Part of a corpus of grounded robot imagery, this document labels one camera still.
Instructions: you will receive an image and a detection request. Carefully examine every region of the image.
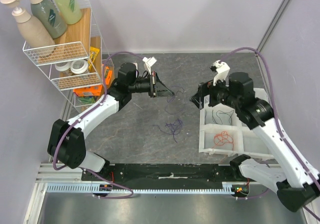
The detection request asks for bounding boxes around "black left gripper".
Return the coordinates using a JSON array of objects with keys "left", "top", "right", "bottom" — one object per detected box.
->
[{"left": 129, "top": 71, "right": 175, "bottom": 98}]

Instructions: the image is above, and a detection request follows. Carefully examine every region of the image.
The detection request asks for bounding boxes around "purple thin cable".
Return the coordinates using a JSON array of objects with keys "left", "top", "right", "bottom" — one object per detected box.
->
[
  {"left": 152, "top": 118, "right": 184, "bottom": 144},
  {"left": 165, "top": 84, "right": 186, "bottom": 115}
]

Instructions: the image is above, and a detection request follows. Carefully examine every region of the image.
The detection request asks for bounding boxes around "orange thin cable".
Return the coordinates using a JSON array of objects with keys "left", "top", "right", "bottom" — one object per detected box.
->
[{"left": 212, "top": 130, "right": 235, "bottom": 151}]

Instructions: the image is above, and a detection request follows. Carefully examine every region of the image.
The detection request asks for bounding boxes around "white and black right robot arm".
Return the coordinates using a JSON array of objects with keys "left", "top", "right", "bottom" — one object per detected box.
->
[{"left": 190, "top": 72, "right": 320, "bottom": 212}]

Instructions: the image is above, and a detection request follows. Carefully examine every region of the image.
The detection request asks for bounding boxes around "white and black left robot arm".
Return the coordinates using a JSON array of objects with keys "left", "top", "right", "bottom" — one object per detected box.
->
[{"left": 47, "top": 62, "right": 175, "bottom": 181}]

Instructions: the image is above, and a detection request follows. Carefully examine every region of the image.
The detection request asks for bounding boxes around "white compartment organizer tray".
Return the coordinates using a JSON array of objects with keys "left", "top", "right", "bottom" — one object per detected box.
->
[{"left": 198, "top": 96, "right": 274, "bottom": 161}]

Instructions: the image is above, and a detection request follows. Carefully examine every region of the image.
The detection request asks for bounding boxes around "orange box on shelf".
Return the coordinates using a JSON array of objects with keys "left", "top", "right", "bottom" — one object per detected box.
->
[{"left": 104, "top": 66, "right": 114, "bottom": 87}]

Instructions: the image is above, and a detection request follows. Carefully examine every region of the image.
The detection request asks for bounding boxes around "orange flat package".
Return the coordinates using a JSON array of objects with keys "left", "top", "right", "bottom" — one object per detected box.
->
[{"left": 73, "top": 84, "right": 103, "bottom": 97}]

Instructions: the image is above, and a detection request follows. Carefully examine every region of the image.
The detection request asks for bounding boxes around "green box on shelf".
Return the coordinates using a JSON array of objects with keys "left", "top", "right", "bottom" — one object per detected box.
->
[{"left": 78, "top": 96, "right": 96, "bottom": 105}]

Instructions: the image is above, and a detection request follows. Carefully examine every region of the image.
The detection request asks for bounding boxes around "yellow snack packet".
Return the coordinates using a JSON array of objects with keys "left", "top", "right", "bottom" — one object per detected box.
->
[{"left": 87, "top": 46, "right": 100, "bottom": 70}]

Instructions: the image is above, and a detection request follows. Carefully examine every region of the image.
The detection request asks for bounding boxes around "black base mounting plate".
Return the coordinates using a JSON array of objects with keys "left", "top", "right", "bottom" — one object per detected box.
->
[{"left": 97, "top": 163, "right": 248, "bottom": 185}]

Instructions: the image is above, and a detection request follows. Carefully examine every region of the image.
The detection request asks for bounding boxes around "light green bottle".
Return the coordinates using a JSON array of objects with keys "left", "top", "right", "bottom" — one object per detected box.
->
[{"left": 54, "top": 0, "right": 82, "bottom": 25}]

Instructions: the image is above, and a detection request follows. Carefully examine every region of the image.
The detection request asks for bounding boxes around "dark green pump bottle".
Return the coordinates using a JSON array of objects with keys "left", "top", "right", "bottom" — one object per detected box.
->
[{"left": 29, "top": 0, "right": 67, "bottom": 39}]

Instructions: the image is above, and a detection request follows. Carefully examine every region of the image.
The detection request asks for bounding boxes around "beige pump bottle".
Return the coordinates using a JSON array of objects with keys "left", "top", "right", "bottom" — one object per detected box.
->
[{"left": 0, "top": 0, "right": 55, "bottom": 57}]

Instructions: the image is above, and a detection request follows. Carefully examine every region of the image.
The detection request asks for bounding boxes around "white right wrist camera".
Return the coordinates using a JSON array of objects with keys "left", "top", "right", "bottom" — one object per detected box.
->
[{"left": 210, "top": 60, "right": 230, "bottom": 86}]

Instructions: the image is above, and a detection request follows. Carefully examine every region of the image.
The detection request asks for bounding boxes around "white wire shelf rack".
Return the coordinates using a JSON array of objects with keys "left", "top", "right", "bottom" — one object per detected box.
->
[{"left": 22, "top": 0, "right": 115, "bottom": 113}]

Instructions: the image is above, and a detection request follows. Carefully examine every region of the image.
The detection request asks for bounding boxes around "slotted white cable duct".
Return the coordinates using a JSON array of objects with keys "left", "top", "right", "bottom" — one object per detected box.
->
[{"left": 47, "top": 179, "right": 247, "bottom": 195}]

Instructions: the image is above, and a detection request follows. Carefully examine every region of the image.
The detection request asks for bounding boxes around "aluminium frame rail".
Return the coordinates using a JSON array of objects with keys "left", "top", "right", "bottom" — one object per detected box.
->
[{"left": 36, "top": 162, "right": 86, "bottom": 184}]

